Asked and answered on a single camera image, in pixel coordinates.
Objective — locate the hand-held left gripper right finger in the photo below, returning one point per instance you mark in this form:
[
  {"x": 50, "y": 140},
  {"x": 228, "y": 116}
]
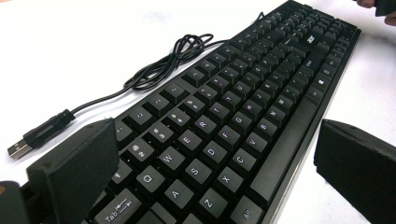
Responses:
[{"x": 358, "y": 168}]

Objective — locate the black computer keyboard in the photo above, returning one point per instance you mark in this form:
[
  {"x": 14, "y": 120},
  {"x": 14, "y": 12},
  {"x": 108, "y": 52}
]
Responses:
[{"x": 218, "y": 130}]

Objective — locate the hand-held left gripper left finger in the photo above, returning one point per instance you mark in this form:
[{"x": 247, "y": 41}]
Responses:
[{"x": 74, "y": 168}]

